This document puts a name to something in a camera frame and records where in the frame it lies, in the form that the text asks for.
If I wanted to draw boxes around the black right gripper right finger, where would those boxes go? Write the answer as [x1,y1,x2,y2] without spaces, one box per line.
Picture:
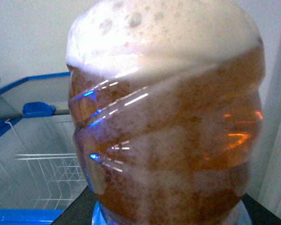
[243,194,281,225]

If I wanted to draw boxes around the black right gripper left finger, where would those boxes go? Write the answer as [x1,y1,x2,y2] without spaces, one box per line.
[51,186,96,225]

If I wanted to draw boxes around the amber drink plastic bottle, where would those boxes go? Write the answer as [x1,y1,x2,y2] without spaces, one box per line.
[66,0,265,225]

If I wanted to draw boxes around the white blue chest freezer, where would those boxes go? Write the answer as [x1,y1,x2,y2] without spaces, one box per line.
[0,72,87,225]

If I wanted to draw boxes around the glass sliding lid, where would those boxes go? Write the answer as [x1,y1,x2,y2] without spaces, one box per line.
[0,72,70,119]

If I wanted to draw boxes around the white wire basket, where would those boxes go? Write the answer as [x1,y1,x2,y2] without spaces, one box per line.
[6,116,87,210]

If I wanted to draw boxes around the blue lid handle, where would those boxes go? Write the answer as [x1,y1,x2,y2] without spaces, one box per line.
[22,102,56,118]

